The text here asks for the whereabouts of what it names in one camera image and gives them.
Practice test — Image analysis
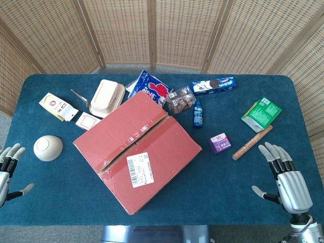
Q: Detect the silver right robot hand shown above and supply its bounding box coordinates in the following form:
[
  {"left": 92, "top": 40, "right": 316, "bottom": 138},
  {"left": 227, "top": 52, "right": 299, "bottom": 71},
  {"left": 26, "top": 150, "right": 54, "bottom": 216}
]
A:
[{"left": 251, "top": 141, "right": 313, "bottom": 216}]

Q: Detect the small purple box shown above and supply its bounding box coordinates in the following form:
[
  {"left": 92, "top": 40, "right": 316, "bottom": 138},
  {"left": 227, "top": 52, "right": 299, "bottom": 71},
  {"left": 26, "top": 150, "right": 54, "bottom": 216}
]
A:
[{"left": 209, "top": 132, "right": 232, "bottom": 154}]

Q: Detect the brown paper-wrapped stick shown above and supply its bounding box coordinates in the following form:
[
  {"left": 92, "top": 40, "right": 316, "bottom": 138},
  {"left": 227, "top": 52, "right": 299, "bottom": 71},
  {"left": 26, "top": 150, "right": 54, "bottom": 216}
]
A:
[{"left": 232, "top": 125, "right": 274, "bottom": 161}]

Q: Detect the clear plastic snack pack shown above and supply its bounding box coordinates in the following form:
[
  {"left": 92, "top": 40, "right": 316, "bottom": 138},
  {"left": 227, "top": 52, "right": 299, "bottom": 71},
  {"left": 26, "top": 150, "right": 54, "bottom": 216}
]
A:
[{"left": 166, "top": 86, "right": 197, "bottom": 115}]

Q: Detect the metal spoon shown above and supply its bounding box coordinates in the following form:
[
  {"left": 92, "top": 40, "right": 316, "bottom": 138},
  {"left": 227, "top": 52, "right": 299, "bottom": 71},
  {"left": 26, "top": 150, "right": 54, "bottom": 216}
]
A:
[{"left": 70, "top": 89, "right": 92, "bottom": 109}]

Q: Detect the blue red snack bag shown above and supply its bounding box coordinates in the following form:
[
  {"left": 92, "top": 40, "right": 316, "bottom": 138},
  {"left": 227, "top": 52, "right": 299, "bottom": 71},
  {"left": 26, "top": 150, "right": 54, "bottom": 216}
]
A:
[{"left": 127, "top": 69, "right": 174, "bottom": 108}]

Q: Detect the brown cardboard box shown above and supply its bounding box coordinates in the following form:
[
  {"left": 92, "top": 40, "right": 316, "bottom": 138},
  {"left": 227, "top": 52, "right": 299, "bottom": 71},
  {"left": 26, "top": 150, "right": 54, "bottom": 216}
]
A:
[{"left": 72, "top": 90, "right": 203, "bottom": 216}]

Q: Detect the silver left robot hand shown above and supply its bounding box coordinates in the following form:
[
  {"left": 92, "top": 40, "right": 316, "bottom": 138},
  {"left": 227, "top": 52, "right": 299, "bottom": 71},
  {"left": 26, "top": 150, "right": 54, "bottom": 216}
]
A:
[{"left": 0, "top": 143, "right": 35, "bottom": 208}]

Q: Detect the woven wooden folding screen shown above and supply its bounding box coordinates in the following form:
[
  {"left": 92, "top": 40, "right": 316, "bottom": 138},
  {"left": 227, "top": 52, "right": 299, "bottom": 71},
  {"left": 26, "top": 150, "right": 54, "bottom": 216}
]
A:
[{"left": 0, "top": 0, "right": 324, "bottom": 175}]

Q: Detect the small blue bottle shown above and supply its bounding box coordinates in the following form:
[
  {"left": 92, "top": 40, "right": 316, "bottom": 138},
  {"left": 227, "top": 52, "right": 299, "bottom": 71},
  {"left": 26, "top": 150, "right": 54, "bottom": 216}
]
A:
[{"left": 192, "top": 97, "right": 205, "bottom": 129}]

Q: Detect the beige lidded food container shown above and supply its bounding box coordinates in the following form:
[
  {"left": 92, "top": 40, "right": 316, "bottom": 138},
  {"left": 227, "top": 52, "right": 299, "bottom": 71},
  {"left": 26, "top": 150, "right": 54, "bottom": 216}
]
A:
[{"left": 89, "top": 79, "right": 126, "bottom": 119}]

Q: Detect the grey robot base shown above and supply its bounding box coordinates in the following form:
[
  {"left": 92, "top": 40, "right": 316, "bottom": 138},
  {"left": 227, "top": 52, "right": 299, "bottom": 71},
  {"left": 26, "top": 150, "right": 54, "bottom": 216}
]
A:
[{"left": 101, "top": 224, "right": 211, "bottom": 243}]

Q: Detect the cream round dome bowl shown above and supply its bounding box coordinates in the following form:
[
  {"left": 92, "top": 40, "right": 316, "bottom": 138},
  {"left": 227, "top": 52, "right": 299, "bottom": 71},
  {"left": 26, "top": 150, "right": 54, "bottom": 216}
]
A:
[{"left": 33, "top": 135, "right": 63, "bottom": 161}]

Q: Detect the small white red-framed box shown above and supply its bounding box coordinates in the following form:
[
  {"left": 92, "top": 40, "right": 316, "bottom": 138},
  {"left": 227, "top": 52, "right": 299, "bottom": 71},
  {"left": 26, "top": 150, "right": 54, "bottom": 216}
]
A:
[{"left": 75, "top": 111, "right": 102, "bottom": 131}]

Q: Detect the green paper package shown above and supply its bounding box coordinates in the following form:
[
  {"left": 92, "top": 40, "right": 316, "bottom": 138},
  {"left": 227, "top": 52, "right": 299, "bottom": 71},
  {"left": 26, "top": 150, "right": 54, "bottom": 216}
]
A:
[{"left": 240, "top": 97, "right": 282, "bottom": 133}]

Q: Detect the teal table cover cloth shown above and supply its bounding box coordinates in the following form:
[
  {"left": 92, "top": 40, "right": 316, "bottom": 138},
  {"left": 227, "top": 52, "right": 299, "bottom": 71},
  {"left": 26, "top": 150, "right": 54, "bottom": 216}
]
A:
[{"left": 0, "top": 73, "right": 324, "bottom": 227}]

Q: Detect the blue Oreo cookie pack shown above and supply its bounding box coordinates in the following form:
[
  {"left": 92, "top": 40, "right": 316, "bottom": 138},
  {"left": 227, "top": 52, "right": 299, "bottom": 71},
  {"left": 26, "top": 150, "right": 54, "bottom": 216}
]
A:
[{"left": 190, "top": 76, "right": 238, "bottom": 96}]

